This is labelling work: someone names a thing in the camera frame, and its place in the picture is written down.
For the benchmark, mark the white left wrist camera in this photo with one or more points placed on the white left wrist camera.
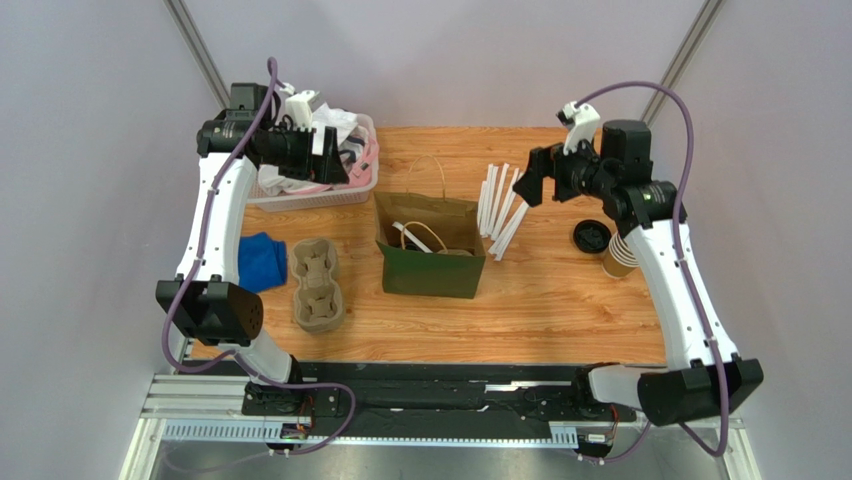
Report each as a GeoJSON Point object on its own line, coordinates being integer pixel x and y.
{"type": "Point", "coordinates": [300, 106]}

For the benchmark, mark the stack of black lids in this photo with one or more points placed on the stack of black lids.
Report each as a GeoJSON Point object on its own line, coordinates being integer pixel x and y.
{"type": "Point", "coordinates": [591, 236]}

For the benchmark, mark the green paper gift bag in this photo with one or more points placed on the green paper gift bag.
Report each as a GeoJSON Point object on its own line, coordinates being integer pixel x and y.
{"type": "Point", "coordinates": [440, 222]}

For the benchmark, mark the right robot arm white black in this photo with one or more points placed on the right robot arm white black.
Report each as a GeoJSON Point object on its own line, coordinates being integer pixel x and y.
{"type": "Point", "coordinates": [705, 376]}

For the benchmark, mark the blue cloth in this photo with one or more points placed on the blue cloth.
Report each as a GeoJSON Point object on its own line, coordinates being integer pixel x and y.
{"type": "Point", "coordinates": [262, 263]}

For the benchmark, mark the black plastic cup lid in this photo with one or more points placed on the black plastic cup lid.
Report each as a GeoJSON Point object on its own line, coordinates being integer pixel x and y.
{"type": "Point", "coordinates": [411, 242]}

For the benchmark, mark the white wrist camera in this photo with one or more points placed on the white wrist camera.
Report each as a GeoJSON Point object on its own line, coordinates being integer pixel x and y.
{"type": "Point", "coordinates": [581, 121]}
{"type": "Point", "coordinates": [300, 106]}

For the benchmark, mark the stack of paper cups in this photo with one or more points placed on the stack of paper cups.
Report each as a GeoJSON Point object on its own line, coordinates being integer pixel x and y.
{"type": "Point", "coordinates": [618, 260]}

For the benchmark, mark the crumpled white cloth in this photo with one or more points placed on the crumpled white cloth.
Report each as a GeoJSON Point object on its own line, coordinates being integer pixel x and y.
{"type": "Point", "coordinates": [344, 122]}

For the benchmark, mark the white plastic basket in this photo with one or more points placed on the white plastic basket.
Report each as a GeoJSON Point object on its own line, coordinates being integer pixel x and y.
{"type": "Point", "coordinates": [331, 198]}

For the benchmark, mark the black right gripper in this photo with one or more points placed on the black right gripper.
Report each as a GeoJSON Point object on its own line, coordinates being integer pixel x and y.
{"type": "Point", "coordinates": [553, 173]}

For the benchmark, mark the cardboard cup carrier tray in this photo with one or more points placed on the cardboard cup carrier tray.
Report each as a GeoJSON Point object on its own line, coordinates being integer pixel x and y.
{"type": "Point", "coordinates": [319, 305]}
{"type": "Point", "coordinates": [456, 252]}

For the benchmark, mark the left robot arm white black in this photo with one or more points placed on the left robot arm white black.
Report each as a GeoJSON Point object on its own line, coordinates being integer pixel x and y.
{"type": "Point", "coordinates": [204, 300]}

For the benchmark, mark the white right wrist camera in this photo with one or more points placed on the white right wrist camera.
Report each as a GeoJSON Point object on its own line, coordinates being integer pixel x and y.
{"type": "Point", "coordinates": [581, 121]}

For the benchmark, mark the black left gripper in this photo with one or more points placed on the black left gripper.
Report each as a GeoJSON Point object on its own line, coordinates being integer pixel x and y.
{"type": "Point", "coordinates": [323, 169]}

